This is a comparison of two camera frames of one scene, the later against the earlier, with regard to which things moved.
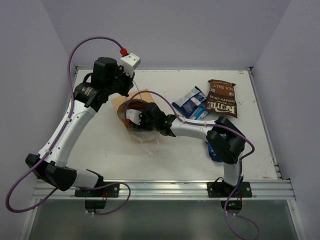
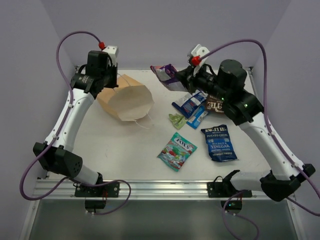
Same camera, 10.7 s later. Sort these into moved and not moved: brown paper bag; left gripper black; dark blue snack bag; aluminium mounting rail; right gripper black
Moved: right gripper black; brown paper bag; left gripper black
Not moved: aluminium mounting rail; dark blue snack bag
